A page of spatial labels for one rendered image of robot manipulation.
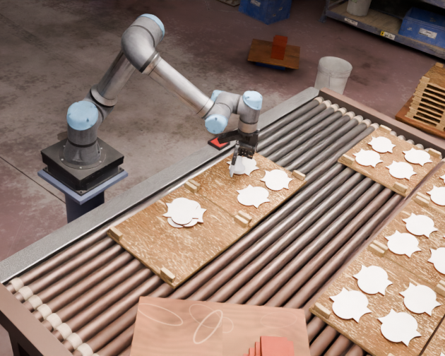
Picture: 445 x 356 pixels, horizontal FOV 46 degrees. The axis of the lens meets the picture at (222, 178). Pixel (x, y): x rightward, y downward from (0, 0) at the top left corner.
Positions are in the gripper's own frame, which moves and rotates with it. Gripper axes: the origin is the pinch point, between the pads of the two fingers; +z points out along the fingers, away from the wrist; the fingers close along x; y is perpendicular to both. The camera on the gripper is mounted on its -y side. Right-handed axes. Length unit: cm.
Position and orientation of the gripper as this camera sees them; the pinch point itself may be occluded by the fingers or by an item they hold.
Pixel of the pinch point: (234, 167)
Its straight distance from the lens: 218.7
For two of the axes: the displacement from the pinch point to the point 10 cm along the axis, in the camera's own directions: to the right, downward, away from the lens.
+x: 2.9, -5.6, 7.7
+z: -1.3, 7.8, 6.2
